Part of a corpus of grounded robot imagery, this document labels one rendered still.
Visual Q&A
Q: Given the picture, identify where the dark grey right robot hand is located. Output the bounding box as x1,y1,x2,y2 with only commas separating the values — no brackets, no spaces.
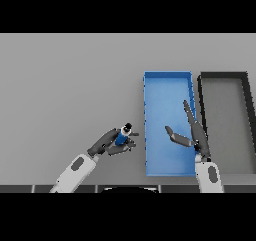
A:
164,99,212,163

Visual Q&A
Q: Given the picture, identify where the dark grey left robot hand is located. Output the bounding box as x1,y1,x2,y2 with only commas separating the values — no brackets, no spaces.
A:
86,127,140,159

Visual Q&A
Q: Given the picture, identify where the blue pipe with dark end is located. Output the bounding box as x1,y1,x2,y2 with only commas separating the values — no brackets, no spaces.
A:
114,122,134,147

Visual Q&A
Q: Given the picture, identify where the blue rectangular bin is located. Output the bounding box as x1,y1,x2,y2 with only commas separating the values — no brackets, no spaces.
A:
143,70,198,177

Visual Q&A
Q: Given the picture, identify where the dark grey rectangular bin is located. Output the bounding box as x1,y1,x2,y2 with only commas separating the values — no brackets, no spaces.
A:
196,71,256,176

